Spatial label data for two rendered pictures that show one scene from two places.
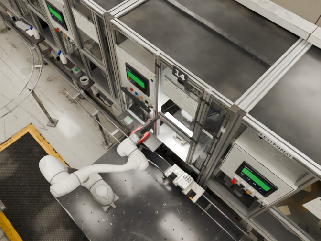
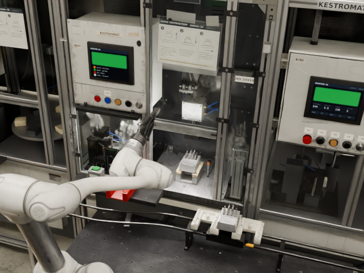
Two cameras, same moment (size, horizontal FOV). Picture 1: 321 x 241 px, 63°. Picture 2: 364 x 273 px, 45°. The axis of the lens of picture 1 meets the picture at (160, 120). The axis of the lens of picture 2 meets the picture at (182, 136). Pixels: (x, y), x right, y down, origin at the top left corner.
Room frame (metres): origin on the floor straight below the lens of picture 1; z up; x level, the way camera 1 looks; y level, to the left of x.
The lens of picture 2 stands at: (-0.78, 0.78, 2.37)
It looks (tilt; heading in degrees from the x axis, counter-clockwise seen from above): 28 degrees down; 334
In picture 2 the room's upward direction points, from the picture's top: 2 degrees clockwise
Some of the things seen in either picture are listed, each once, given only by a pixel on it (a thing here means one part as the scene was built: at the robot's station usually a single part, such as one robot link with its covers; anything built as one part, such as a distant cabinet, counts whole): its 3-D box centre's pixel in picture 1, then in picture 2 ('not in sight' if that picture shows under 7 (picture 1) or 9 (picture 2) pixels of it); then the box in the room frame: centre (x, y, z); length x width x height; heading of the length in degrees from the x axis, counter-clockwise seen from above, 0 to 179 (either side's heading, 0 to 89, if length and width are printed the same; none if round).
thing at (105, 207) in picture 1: (107, 199); not in sight; (0.60, 0.47, 0.71); 0.22 x 0.18 x 0.06; 48
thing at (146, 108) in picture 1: (135, 98); (107, 110); (1.31, 0.22, 1.37); 0.36 x 0.04 x 0.04; 48
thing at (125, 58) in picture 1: (146, 71); (116, 61); (1.41, 0.13, 1.60); 0.42 x 0.29 x 0.46; 48
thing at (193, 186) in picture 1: (184, 183); (227, 229); (0.74, -0.24, 0.84); 0.36 x 0.14 x 0.10; 48
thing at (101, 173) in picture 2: (129, 122); (97, 176); (1.29, 0.30, 0.97); 0.08 x 0.08 x 0.12; 48
